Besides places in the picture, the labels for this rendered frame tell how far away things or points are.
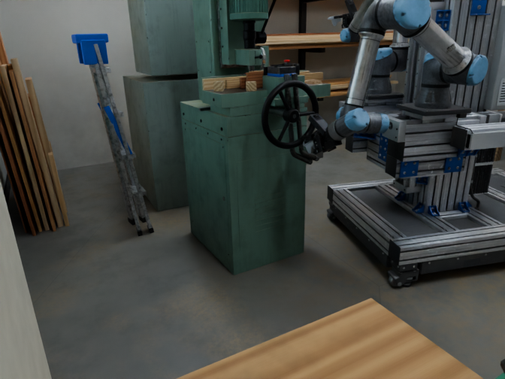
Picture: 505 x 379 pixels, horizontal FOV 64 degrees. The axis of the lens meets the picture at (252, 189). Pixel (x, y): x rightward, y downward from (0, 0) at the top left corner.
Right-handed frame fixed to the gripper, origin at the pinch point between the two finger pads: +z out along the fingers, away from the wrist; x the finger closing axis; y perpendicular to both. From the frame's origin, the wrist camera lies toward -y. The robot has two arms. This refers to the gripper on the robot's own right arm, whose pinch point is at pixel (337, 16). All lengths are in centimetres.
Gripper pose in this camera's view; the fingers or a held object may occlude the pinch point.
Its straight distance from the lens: 291.1
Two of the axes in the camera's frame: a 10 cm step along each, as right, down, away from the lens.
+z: -4.5, -3.0, 8.4
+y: 1.5, 9.0, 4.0
